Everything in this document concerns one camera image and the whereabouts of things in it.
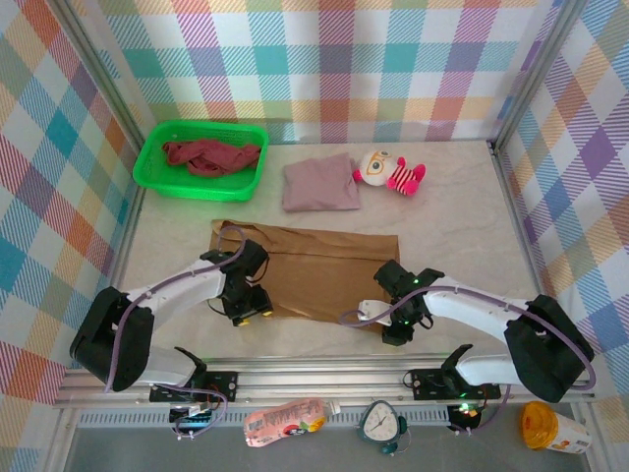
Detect plush doll with glasses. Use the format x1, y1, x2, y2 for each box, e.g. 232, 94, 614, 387
351, 149, 428, 198

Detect cup with orange lid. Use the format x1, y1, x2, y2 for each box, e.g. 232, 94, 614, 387
520, 400, 591, 452

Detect aluminium side rail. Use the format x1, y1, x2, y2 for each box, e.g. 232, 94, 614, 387
86, 189, 148, 368
488, 141, 571, 365

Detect tan tank top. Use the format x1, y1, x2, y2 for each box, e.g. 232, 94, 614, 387
209, 219, 400, 328

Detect green circuit board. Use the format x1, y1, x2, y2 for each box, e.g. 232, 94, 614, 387
169, 405, 215, 434

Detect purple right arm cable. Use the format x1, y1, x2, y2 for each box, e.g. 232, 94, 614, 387
341, 286, 599, 437

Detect white slotted cable duct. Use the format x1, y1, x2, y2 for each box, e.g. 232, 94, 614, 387
78, 411, 453, 428

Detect aluminium corner post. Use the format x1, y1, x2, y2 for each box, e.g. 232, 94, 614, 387
48, 0, 151, 148
488, 0, 591, 148

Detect teal alarm clock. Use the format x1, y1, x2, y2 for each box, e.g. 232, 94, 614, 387
356, 400, 408, 454

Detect pink snack pouch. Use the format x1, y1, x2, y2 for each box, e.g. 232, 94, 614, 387
244, 397, 341, 448

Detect long aluminium frame rail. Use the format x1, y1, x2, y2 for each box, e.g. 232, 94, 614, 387
53, 366, 596, 409

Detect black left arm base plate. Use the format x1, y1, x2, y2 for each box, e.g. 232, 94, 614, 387
149, 371, 240, 403

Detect small controller board with led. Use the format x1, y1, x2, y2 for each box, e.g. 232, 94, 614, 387
446, 402, 483, 432

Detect maroon tank top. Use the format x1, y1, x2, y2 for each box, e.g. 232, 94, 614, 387
161, 140, 261, 178

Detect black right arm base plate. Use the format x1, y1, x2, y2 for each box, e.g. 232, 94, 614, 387
411, 366, 502, 400

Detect mauve tank top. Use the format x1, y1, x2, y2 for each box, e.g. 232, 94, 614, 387
282, 152, 362, 212

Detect green plastic basket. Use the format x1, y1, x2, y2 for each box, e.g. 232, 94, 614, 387
132, 120, 270, 203

